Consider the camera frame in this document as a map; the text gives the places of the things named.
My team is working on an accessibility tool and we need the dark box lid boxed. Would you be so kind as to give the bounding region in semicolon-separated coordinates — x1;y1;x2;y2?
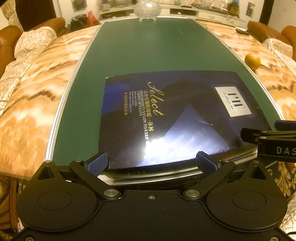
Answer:
98;70;270;169

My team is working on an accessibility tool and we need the open black box base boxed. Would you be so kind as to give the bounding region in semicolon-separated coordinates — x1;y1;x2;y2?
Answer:
99;145;257;185

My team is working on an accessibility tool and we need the orange fruit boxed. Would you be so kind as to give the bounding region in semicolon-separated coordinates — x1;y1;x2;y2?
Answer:
244;53;261;71

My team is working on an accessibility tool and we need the black remote control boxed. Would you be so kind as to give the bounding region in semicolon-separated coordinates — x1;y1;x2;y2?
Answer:
235;28;250;36

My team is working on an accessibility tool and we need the brown leather armchair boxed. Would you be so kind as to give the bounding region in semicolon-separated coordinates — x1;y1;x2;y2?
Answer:
247;21;296;61

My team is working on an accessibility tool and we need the green desk mat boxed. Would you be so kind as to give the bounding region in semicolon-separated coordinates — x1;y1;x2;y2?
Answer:
45;17;285;186

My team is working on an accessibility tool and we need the white tv cabinet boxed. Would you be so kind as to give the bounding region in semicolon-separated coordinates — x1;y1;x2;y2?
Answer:
99;4;246;26

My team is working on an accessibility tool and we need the white lace sofa cover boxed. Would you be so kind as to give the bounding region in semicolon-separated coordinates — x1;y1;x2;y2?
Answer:
1;27;57;114

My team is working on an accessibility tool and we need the black mesh bin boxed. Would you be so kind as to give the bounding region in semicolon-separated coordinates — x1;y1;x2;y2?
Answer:
70;14;87;32

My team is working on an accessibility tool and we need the orange bag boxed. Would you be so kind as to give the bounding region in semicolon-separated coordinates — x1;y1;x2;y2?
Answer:
86;11;99;27

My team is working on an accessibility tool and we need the brown leather sofa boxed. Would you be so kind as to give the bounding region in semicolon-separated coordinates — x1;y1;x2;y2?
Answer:
1;18;68;76

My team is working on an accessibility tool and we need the crystal glass lidded bowl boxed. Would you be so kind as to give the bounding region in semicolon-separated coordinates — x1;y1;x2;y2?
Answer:
133;0;162;21

